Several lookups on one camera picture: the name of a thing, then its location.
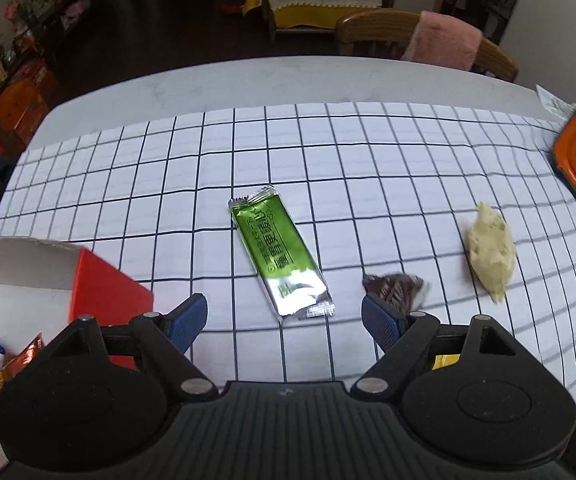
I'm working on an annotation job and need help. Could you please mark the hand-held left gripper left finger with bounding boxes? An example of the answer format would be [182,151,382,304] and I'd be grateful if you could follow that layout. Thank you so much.
[47,292,220,402]

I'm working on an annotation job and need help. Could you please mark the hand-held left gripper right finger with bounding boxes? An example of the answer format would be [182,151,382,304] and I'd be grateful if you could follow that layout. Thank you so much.
[349,293,520,402]

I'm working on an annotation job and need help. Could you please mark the cream snack packet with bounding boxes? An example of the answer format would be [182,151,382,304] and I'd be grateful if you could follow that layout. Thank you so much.
[462,201,517,305]

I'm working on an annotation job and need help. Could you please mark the papers behind tissue box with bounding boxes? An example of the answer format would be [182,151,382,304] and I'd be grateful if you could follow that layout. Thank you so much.
[535,58,576,122]

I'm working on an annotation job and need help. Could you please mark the copper red foil packet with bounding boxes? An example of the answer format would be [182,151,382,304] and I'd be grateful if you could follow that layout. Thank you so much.
[1,332,45,382]

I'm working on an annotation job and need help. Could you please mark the green foil snack bar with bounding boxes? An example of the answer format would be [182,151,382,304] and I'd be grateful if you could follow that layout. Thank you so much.
[227,185,337,324]

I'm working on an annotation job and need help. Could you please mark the wooden chair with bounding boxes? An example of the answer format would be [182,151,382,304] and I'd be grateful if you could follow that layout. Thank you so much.
[334,9,520,84]

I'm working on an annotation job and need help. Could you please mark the dark brown snack packet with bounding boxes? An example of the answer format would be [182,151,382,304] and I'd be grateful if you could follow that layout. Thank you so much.
[362,272,432,312]

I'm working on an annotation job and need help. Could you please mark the red cardboard box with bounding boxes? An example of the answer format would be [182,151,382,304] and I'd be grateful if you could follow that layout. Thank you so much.
[0,236,154,480]

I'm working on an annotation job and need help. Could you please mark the yellow snack packet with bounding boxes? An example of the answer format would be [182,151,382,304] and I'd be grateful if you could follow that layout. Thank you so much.
[430,353,462,372]

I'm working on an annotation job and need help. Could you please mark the pink towel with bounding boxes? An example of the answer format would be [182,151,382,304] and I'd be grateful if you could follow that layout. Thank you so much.
[401,11,485,72]

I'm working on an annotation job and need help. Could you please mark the orange storage boxes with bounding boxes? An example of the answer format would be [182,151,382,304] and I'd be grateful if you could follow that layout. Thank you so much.
[0,59,60,147]

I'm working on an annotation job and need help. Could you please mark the white checked tablecloth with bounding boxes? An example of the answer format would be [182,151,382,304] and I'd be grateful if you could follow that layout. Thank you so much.
[0,102,576,413]

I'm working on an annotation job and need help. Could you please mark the pink flowers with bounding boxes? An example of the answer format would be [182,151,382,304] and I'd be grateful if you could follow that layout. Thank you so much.
[0,1,25,27]

